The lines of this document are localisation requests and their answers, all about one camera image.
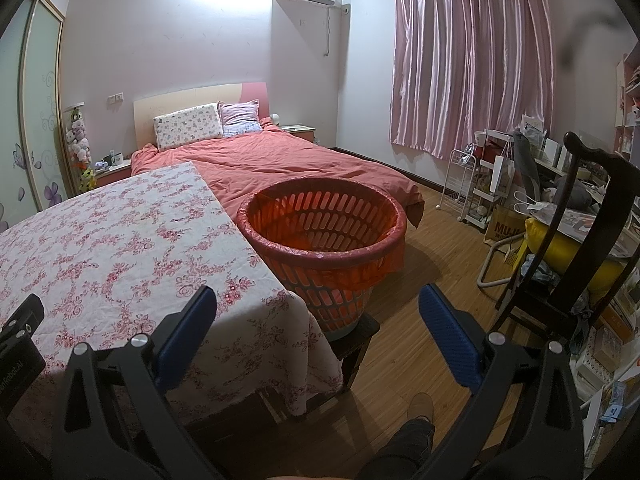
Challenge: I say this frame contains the hanging plush toys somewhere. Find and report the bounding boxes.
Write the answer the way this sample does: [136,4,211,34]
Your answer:
[65,107,96,191]

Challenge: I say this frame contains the pink striped pillow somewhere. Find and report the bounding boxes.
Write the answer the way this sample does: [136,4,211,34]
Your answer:
[217,101,262,137]

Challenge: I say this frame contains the white trolley shelf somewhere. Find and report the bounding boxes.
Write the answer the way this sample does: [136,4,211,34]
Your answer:
[462,130,521,233]

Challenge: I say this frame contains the white wire rack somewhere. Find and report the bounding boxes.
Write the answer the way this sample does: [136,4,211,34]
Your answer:
[439,149,476,221]

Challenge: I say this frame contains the cream pink headboard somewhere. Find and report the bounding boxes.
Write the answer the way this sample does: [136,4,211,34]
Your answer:
[133,82,271,148]

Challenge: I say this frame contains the orange basket with red liner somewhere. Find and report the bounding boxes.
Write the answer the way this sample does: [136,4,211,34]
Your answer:
[236,177,407,343]

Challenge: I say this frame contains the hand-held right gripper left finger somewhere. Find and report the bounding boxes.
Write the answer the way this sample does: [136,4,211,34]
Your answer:
[50,285,222,480]

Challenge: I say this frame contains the dark wooden stool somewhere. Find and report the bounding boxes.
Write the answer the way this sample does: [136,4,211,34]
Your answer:
[327,312,381,391]

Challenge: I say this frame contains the pink nightstand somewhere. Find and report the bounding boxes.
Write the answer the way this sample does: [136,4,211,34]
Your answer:
[92,160,133,188]
[279,125,317,143]

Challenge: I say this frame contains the pink bookshelf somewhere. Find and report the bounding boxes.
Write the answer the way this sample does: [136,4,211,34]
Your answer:
[612,52,640,161]

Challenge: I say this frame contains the grey chair back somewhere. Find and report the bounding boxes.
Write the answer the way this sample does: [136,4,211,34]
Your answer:
[512,132,541,206]

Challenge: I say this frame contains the brown shoe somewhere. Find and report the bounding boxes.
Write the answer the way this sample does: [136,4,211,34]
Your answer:
[406,392,435,423]

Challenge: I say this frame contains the brown paper bag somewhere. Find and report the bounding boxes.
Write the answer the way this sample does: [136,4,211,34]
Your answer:
[484,205,528,253]

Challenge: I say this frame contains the white paper bag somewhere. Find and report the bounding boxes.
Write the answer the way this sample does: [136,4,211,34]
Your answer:
[492,156,516,196]

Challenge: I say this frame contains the white floral pillow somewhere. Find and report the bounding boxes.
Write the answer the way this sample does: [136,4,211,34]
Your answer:
[153,103,224,151]

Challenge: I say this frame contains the pink floral tablecloth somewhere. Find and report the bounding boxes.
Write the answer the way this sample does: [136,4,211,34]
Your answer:
[0,161,343,418]

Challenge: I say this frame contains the pile of boxes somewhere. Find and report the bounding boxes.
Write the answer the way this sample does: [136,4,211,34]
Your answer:
[575,280,640,466]

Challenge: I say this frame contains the person's leg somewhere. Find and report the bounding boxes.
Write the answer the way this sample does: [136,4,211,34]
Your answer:
[350,417,436,480]

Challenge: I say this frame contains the yellow cushion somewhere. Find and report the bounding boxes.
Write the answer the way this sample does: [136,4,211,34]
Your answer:
[525,217,626,301]

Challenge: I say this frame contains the wardrobe with flower print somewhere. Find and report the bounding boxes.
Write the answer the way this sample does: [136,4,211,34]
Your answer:
[0,0,68,233]

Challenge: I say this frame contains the bed with red duvet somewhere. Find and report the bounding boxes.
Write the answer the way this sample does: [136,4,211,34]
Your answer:
[131,127,425,228]

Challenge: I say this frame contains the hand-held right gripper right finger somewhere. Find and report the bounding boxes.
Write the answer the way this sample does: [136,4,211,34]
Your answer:
[414,284,587,480]

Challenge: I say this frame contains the dark wooden chair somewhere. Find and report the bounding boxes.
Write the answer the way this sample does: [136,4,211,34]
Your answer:
[495,132,640,346]

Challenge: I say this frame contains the pink curtain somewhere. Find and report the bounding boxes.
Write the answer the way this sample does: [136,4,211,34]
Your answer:
[390,0,553,161]

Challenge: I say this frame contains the white metal frame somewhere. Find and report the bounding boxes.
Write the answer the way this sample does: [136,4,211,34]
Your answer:
[475,240,526,288]

